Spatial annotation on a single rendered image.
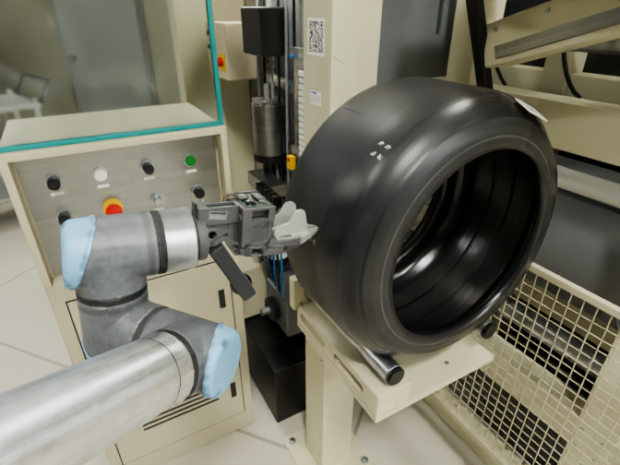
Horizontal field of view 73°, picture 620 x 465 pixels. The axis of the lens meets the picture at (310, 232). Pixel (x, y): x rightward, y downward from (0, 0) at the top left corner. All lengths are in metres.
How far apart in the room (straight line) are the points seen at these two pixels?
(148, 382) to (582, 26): 0.96
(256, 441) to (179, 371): 1.44
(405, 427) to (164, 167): 1.43
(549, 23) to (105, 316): 0.99
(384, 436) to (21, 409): 1.67
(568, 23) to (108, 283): 0.95
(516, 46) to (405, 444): 1.49
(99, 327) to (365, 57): 0.75
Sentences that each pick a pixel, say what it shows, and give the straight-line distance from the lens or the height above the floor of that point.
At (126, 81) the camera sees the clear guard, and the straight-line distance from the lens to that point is 1.19.
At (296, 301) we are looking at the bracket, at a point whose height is 0.88.
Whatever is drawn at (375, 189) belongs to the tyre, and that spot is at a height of 1.32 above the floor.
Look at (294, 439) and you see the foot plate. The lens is 1.90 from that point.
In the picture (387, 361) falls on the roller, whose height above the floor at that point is 0.92.
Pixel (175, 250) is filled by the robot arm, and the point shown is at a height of 1.28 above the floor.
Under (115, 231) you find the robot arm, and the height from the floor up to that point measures 1.32.
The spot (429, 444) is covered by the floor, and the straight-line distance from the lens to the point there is 1.96.
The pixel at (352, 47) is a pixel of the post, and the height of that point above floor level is 1.49.
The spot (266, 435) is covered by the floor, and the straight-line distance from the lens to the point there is 1.94.
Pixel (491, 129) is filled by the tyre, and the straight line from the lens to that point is 0.74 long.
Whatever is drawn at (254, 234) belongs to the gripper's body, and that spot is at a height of 1.26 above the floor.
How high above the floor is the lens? 1.57
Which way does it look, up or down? 28 degrees down
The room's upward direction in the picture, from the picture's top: straight up
